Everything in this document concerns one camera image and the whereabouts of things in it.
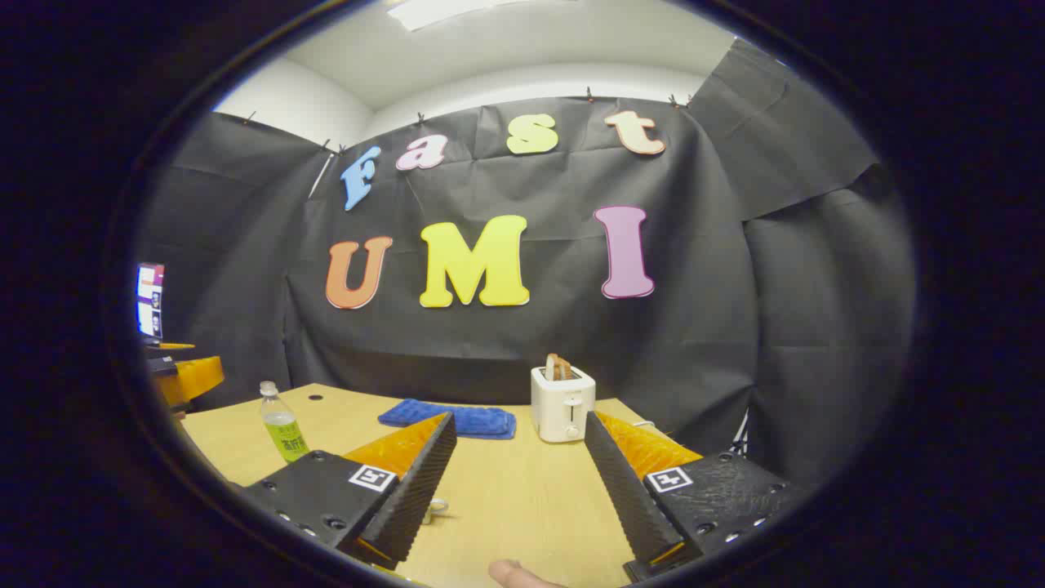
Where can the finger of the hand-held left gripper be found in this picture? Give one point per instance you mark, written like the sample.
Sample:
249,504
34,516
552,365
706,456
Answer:
196,377

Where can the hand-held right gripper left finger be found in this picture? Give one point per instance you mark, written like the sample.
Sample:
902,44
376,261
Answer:
424,482

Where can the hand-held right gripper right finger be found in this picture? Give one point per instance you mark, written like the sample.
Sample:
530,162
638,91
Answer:
624,490

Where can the white teacup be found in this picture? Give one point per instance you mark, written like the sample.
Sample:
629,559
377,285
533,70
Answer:
437,508

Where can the green label water bottle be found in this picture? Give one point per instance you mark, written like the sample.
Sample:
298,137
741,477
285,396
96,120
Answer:
283,429

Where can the blue towel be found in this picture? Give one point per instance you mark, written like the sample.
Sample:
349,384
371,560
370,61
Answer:
478,420

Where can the computer monitor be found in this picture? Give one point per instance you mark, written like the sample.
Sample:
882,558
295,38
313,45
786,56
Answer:
150,300

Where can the white toaster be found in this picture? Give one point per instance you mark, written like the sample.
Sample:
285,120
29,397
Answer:
562,404

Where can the black metal stand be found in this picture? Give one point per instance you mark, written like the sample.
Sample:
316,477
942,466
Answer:
741,433

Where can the bread slice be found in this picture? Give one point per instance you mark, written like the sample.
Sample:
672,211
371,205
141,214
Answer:
558,368

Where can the black backdrop cloth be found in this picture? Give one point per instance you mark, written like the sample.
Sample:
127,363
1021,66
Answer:
702,327

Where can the ceiling light panel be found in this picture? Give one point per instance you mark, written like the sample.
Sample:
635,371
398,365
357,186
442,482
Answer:
445,11

